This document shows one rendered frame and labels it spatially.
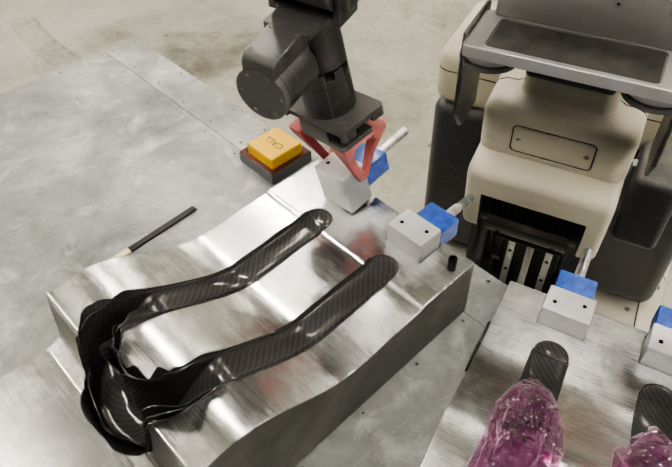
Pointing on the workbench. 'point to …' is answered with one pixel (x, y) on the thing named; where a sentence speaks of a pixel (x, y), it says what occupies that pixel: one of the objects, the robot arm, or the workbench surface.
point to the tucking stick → (156, 232)
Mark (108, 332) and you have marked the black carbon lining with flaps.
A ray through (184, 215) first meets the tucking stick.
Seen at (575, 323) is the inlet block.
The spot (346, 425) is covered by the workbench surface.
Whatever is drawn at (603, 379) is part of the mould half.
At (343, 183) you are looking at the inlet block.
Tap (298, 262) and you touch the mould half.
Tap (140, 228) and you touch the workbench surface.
